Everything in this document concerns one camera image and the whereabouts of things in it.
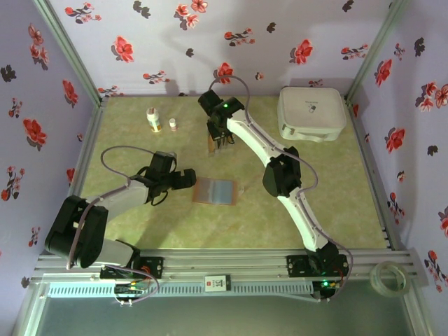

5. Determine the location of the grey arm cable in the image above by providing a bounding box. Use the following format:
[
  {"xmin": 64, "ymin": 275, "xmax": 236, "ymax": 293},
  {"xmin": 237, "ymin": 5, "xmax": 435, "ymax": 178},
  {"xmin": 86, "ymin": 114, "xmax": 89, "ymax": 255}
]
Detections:
[
  {"xmin": 66, "ymin": 146, "xmax": 157, "ymax": 270},
  {"xmin": 209, "ymin": 75, "xmax": 354, "ymax": 302}
]

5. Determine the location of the aluminium table side rail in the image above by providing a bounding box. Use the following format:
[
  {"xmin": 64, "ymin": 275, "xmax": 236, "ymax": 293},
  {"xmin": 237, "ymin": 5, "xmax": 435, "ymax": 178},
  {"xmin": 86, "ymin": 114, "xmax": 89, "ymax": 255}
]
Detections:
[
  {"xmin": 64, "ymin": 99, "xmax": 108, "ymax": 211},
  {"xmin": 344, "ymin": 97, "xmax": 403, "ymax": 251}
]

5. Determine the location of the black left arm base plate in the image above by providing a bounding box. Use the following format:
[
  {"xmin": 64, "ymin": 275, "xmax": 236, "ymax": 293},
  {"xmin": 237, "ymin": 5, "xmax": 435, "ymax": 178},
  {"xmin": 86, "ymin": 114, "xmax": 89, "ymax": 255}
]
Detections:
[{"xmin": 99, "ymin": 256, "xmax": 165, "ymax": 281}]

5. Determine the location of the grey left arm cable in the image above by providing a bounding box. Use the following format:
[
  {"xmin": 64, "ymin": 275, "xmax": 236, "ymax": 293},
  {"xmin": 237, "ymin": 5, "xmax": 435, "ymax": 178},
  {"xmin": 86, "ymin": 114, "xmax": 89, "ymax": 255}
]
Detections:
[{"xmin": 66, "ymin": 146, "xmax": 157, "ymax": 270}]

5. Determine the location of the aluminium frame post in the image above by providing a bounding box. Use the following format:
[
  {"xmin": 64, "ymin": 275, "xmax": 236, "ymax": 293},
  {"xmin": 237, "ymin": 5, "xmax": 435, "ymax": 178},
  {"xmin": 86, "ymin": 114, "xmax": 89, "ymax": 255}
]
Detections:
[
  {"xmin": 344, "ymin": 0, "xmax": 409, "ymax": 102},
  {"xmin": 31, "ymin": 0, "xmax": 109, "ymax": 106}
]

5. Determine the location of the white label card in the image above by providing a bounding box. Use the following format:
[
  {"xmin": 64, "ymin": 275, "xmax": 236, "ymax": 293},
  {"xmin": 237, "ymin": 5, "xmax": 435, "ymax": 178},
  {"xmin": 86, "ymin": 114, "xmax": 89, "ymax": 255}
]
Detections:
[{"xmin": 204, "ymin": 274, "xmax": 232, "ymax": 293}]

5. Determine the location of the clear acrylic card stand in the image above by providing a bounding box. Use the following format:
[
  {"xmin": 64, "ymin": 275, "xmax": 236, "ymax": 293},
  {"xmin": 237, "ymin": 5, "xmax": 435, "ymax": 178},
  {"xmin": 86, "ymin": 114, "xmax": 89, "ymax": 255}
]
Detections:
[{"xmin": 206, "ymin": 132, "xmax": 236, "ymax": 158}]

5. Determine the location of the white zipped storage case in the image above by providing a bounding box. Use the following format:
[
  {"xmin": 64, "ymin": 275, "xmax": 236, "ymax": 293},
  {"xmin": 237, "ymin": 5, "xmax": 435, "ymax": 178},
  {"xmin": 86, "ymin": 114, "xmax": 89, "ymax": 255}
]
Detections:
[{"xmin": 276, "ymin": 86, "xmax": 348, "ymax": 144}]

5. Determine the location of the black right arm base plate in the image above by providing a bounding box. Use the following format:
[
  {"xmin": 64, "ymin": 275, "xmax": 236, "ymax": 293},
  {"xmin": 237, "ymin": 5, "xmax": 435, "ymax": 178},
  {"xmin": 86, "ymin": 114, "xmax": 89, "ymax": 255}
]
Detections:
[{"xmin": 286, "ymin": 254, "xmax": 350, "ymax": 279}]

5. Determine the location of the grey right arm cable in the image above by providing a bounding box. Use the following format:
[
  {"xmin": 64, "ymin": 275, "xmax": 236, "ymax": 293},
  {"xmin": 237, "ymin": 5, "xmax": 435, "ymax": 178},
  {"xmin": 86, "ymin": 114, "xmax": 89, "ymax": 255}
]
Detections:
[{"xmin": 209, "ymin": 75, "xmax": 354, "ymax": 302}]

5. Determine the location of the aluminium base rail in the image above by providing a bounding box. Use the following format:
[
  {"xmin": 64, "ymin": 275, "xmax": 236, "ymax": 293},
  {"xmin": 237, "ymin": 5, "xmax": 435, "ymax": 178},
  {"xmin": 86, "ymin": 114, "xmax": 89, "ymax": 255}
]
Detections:
[{"xmin": 29, "ymin": 247, "xmax": 428, "ymax": 298}]

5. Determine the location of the clear tape roll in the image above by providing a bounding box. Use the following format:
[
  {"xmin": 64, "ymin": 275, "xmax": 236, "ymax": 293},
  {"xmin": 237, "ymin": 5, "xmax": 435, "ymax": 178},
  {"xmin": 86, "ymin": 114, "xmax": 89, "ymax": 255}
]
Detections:
[{"xmin": 370, "ymin": 260, "xmax": 412, "ymax": 298}]

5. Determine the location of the large white pill bottle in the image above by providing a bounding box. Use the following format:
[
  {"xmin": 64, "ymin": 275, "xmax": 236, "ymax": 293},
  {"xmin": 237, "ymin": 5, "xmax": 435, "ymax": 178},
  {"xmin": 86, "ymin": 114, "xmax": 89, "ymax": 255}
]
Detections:
[{"xmin": 145, "ymin": 107, "xmax": 164, "ymax": 134}]

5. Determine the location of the white slotted cable duct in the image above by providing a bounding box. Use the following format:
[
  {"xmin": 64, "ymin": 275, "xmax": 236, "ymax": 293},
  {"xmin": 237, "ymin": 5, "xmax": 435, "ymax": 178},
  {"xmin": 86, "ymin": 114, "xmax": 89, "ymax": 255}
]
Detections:
[{"xmin": 47, "ymin": 281, "xmax": 315, "ymax": 299}]

